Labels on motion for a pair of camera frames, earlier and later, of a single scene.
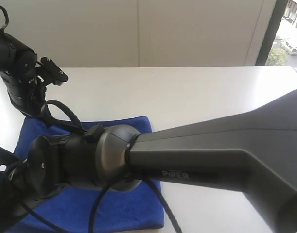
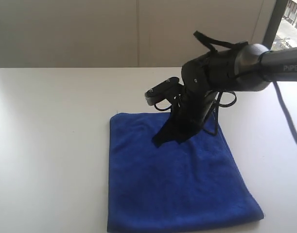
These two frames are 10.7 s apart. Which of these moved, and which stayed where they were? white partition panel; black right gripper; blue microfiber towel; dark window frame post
Moved: black right gripper; blue microfiber towel
Stayed: dark window frame post; white partition panel
